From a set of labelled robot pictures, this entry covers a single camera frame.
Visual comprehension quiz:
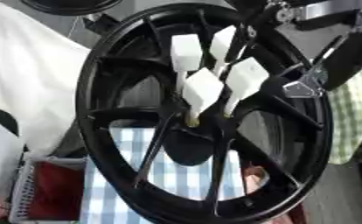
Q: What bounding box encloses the person's hand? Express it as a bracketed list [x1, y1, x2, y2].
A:
[240, 165, 272, 196]

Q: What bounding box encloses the white mesh basket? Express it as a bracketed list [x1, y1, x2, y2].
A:
[6, 153, 89, 224]

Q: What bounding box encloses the black spoked wheel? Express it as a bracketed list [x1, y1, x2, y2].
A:
[73, 2, 336, 224]

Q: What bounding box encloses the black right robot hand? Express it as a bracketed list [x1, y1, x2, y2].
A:
[225, 0, 362, 99]

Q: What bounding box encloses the black round object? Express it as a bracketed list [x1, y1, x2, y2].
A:
[18, 0, 126, 17]

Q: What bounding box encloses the person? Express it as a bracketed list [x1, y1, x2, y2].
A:
[0, 0, 93, 205]

